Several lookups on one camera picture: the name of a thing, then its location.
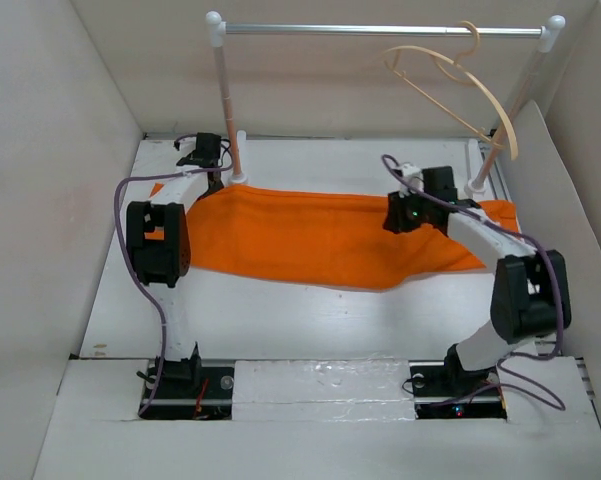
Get beige plastic hanger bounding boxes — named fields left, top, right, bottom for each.
left=381, top=20, right=520, bottom=160

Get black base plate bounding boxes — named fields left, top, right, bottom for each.
left=139, top=364, right=235, bottom=421
left=401, top=361, right=507, bottom=420

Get white clothes rack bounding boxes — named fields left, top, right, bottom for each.
left=205, top=11, right=566, bottom=197

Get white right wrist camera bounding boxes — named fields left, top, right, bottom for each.
left=397, top=162, right=424, bottom=196

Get orange trousers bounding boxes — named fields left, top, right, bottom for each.
left=149, top=182, right=522, bottom=292

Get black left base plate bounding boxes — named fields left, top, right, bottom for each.
left=139, top=364, right=235, bottom=421

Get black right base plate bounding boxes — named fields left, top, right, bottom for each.
left=401, top=361, right=507, bottom=420

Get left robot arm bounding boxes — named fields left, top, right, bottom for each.
left=126, top=133, right=226, bottom=397

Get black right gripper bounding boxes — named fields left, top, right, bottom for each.
left=384, top=186, right=437, bottom=234

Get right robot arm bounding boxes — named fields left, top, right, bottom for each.
left=383, top=156, right=572, bottom=394

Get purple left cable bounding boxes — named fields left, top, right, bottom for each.
left=113, top=133, right=236, bottom=416

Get aluminium rail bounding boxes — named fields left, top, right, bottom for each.
left=489, top=155, right=511, bottom=201

